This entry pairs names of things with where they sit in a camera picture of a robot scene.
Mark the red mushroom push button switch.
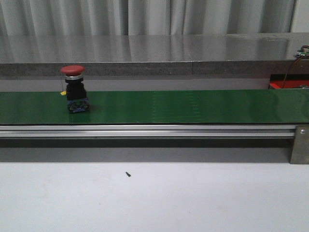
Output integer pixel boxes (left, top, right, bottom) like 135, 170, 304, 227
60, 65, 90, 113

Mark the green conveyor belt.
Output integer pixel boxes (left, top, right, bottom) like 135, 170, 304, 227
0, 89, 309, 125

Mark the grey stone counter slab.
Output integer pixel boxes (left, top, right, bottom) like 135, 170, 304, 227
0, 33, 309, 76

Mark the red plastic bin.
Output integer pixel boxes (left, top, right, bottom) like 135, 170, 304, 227
268, 74, 309, 89

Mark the green circuit board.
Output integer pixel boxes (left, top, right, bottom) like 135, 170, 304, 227
294, 45, 309, 58

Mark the white pleated curtain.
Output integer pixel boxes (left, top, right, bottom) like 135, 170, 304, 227
0, 0, 295, 36

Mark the aluminium conveyor side rail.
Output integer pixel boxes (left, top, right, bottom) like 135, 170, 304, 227
0, 125, 296, 138

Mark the steel conveyor mounting bracket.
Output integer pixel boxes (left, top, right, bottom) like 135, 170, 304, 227
290, 125, 309, 164

